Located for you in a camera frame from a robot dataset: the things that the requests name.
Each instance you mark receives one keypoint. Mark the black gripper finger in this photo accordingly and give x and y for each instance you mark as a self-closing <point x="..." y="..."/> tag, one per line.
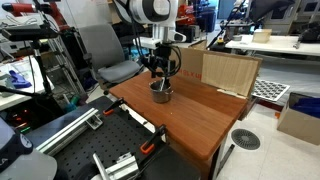
<point x="168" y="71"/>
<point x="158" y="71"/>

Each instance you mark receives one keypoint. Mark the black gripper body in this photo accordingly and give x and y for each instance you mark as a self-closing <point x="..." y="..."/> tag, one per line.
<point x="162" y="56"/>

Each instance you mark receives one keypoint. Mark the red robot arm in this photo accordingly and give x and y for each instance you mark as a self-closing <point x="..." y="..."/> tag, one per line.
<point x="33" y="8"/>

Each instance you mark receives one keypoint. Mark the small steel pot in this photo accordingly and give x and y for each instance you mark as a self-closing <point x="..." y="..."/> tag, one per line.
<point x="161" y="96"/>

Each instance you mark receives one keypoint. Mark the grey office chair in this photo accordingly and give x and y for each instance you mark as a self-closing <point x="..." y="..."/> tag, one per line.
<point x="110" y="56"/>

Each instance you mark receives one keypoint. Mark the black orange clamp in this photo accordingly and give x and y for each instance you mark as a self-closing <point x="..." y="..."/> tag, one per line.
<point x="111" y="108"/>
<point x="151" y="141"/>

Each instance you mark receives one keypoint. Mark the brown cardboard panel red print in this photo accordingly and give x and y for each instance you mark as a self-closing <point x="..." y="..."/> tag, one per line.
<point x="230" y="71"/>

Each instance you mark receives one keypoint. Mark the small wooden box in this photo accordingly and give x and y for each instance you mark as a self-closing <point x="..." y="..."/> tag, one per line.
<point x="261" y="36"/>

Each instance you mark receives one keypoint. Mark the round floor drain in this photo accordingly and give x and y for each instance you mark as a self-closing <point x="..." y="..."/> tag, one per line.
<point x="245" y="139"/>

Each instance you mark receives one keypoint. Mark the black table leg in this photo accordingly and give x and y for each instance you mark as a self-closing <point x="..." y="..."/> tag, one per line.
<point x="216" y="165"/>

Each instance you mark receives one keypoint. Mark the white work table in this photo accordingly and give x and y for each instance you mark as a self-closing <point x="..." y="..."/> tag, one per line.
<point x="280" y="46"/>

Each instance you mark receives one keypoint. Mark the black tripod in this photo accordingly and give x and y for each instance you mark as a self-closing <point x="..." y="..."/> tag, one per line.
<point x="41" y="70"/>

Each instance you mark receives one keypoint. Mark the blue glove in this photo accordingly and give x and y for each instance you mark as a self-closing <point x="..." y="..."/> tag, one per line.
<point x="19" y="80"/>

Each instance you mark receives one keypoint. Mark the brown cardboard box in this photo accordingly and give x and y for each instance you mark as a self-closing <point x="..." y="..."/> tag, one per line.
<point x="296" y="128"/>

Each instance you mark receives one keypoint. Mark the blue cloth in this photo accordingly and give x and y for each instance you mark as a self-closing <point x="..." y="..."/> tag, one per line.
<point x="308" y="106"/>

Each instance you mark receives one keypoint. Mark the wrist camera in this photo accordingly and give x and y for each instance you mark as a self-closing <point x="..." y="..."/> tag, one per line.
<point x="149" y="43"/>

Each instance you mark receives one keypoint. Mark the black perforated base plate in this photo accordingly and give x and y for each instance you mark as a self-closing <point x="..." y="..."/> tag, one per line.
<point x="110" y="140"/>

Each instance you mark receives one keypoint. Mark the short aluminium rail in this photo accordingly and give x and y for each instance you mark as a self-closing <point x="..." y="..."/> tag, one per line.
<point x="116" y="168"/>

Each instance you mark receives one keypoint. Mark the long aluminium rail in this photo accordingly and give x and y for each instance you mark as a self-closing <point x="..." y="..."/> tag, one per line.
<point x="66" y="130"/>

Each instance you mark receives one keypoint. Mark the black stereo camera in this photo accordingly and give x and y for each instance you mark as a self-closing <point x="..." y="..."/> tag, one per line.
<point x="30" y="32"/>

